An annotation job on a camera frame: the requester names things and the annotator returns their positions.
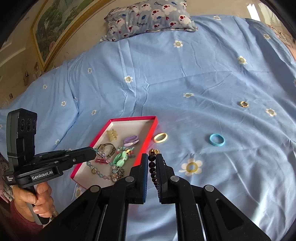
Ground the black bead bracelet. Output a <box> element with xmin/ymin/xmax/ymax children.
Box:
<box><xmin>147</xmin><ymin>148</ymin><xmax>167</xmax><ymax>189</ymax></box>

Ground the green bow hair tie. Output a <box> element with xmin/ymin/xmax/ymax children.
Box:
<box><xmin>112</xmin><ymin>150</ymin><xmax>129</xmax><ymax>168</ymax></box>

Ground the crystal bead bracelet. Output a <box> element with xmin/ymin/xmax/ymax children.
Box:
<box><xmin>86</xmin><ymin>148</ymin><xmax>117</xmax><ymax>181</ymax></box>

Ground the pink hair clip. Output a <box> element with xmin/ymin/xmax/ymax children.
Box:
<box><xmin>95</xmin><ymin>158</ymin><xmax>110</xmax><ymax>164</ymax></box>

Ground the colorful bead bracelet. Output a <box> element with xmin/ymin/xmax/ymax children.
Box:
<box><xmin>116</xmin><ymin>146</ymin><xmax>138</xmax><ymax>159</ymax></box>

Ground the gold bangle watch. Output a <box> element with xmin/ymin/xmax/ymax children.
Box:
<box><xmin>97</xmin><ymin>143</ymin><xmax>116</xmax><ymax>159</ymax></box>

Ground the purple bow hair tie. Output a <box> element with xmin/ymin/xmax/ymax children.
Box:
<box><xmin>123</xmin><ymin>134</ymin><xmax>141</xmax><ymax>147</ymax></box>

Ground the yellow hair claw clip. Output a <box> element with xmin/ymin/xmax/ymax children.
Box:
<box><xmin>106</xmin><ymin>129</ymin><xmax>118</xmax><ymax>142</ymax></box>

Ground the person's left hand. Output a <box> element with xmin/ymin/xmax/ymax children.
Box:
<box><xmin>12</xmin><ymin>182</ymin><xmax>55</xmax><ymax>222</ymax></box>

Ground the floral fabric at edge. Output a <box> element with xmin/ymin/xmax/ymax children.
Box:
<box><xmin>0</xmin><ymin>154</ymin><xmax>14</xmax><ymax>203</ymax></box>

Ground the red shallow box tray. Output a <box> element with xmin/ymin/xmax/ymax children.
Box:
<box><xmin>70</xmin><ymin>116</ymin><xmax>158</xmax><ymax>189</ymax></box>

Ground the light blue floral quilt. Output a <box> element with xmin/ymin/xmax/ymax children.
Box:
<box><xmin>1</xmin><ymin>16</ymin><xmax>295</xmax><ymax>240</ymax></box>

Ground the framed landscape painting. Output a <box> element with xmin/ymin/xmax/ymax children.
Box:
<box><xmin>31</xmin><ymin>0</ymin><xmax>110</xmax><ymax>71</ymax></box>

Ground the grey cartoon print pillow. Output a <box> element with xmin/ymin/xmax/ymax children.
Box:
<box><xmin>102</xmin><ymin>1</ymin><xmax>198</xmax><ymax>42</ymax></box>

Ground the pink cartoon bedsheet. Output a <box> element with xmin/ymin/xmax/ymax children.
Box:
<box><xmin>267</xmin><ymin>25</ymin><xmax>296</xmax><ymax>60</ymax></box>

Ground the yellow hair ring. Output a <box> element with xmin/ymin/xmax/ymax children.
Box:
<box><xmin>153</xmin><ymin>132</ymin><xmax>169</xmax><ymax>144</ymax></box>

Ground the blue hair tie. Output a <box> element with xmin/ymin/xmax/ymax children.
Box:
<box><xmin>209</xmin><ymin>133</ymin><xmax>226</xmax><ymax>147</ymax></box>

